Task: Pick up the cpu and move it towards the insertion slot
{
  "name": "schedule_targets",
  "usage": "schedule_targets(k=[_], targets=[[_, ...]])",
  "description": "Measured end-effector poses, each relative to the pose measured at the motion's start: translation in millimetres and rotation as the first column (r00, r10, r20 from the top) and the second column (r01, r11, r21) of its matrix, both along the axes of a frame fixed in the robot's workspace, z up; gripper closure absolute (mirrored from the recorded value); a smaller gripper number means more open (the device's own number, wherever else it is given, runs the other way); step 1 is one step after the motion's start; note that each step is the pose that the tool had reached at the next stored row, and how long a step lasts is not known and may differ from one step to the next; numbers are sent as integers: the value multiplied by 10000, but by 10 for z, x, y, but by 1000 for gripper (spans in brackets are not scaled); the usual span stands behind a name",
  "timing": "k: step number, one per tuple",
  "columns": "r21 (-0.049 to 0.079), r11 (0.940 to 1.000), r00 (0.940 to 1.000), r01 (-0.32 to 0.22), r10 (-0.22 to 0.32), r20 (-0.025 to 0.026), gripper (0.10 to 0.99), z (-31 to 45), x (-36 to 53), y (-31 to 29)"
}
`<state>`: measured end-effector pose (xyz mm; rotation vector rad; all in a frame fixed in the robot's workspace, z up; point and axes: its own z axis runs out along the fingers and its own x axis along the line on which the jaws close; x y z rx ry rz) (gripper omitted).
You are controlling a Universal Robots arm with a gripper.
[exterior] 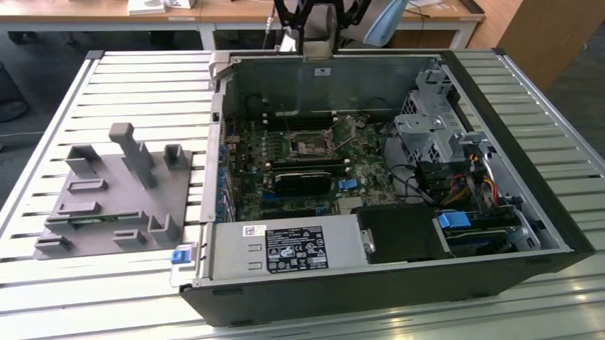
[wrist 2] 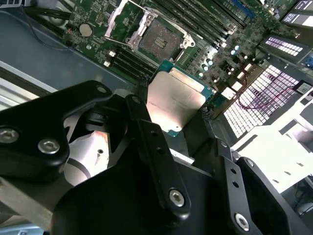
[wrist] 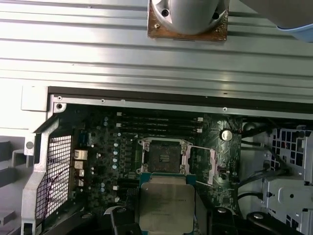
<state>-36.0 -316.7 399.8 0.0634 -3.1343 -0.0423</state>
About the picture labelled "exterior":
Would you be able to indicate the grey printed parts rack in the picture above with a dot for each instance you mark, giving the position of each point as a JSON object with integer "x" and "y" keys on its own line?
{"x": 117, "y": 198}

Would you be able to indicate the wooden desk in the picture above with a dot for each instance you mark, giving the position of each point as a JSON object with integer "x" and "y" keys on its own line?
{"x": 71, "y": 16}
{"x": 439, "y": 17}

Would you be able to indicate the blue case latch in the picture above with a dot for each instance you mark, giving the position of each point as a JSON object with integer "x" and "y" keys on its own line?
{"x": 180, "y": 256}

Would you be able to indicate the blue motherboard connector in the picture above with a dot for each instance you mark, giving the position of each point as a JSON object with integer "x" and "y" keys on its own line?
{"x": 347, "y": 185}

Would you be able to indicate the white box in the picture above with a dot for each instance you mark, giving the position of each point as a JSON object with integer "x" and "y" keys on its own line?
{"x": 145, "y": 8}

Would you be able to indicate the silver chipset heatsink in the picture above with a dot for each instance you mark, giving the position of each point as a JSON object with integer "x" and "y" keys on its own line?
{"x": 350, "y": 206}

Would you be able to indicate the black open PC case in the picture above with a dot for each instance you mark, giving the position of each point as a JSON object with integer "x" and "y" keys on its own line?
{"x": 330, "y": 301}

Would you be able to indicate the black plastic shroud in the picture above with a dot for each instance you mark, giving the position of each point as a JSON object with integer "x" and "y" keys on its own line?
{"x": 402, "y": 233}

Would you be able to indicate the grey power supply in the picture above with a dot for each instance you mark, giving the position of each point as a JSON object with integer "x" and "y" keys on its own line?
{"x": 236, "y": 255}

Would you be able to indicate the black graphics card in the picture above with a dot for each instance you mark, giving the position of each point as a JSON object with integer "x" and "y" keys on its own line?
{"x": 302, "y": 184}

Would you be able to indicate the thin metal locking lever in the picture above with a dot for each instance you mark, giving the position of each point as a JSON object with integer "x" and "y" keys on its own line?
{"x": 284, "y": 118}

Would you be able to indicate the CPU with silver heat spreader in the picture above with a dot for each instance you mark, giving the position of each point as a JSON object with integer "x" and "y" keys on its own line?
{"x": 316, "y": 52}

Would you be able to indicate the silver metal drive cage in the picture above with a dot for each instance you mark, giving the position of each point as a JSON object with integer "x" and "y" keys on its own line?
{"x": 415, "y": 131}

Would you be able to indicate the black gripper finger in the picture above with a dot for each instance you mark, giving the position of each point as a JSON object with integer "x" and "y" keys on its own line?
{"x": 282, "y": 14}
{"x": 351, "y": 16}

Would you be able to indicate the hard disk in blue carrier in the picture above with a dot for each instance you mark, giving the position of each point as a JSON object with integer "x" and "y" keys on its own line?
{"x": 453, "y": 221}

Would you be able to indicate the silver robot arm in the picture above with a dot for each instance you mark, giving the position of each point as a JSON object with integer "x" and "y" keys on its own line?
{"x": 385, "y": 25}

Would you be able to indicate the white device with buttons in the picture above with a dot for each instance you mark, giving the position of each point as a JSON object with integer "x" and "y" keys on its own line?
{"x": 179, "y": 3}

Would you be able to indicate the green RAM stick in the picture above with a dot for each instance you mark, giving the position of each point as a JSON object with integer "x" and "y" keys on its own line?
{"x": 108, "y": 218}

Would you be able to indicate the brown wooden cabinet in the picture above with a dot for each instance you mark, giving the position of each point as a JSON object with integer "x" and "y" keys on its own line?
{"x": 553, "y": 35}

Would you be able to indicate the CPU socket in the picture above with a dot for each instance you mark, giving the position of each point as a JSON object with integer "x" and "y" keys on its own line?
{"x": 308, "y": 145}

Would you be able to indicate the black installed RAM stick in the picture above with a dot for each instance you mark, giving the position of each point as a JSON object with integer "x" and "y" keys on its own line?
{"x": 307, "y": 169}
{"x": 307, "y": 163}

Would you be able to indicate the green motherboard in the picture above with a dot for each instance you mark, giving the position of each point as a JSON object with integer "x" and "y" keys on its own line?
{"x": 363, "y": 170}

